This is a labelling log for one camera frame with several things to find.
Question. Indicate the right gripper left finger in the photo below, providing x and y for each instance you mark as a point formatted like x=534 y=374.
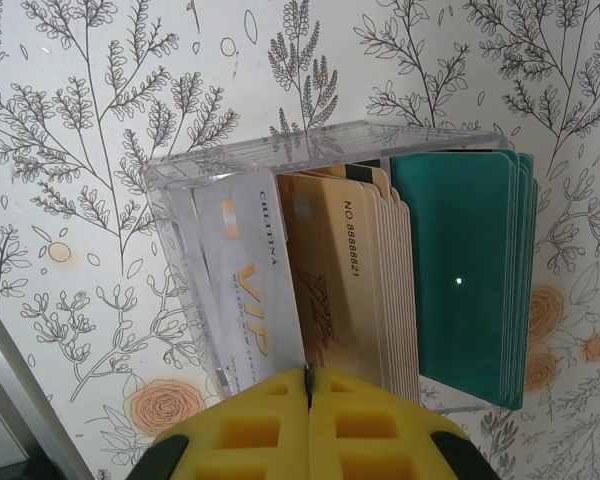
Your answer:
x=260 y=440

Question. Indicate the teal card stack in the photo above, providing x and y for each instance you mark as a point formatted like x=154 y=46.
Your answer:
x=460 y=225

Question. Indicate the aluminium front rail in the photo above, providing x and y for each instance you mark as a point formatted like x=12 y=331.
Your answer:
x=10 y=380

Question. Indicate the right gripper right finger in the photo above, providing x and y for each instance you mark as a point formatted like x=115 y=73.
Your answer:
x=370 y=440

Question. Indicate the clear acrylic card box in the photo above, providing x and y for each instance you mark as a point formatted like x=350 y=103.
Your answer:
x=230 y=155

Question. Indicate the gold card stack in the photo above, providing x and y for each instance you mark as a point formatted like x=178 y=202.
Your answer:
x=340 y=280

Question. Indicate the silver VIP card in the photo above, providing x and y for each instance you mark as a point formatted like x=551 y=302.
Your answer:
x=250 y=260

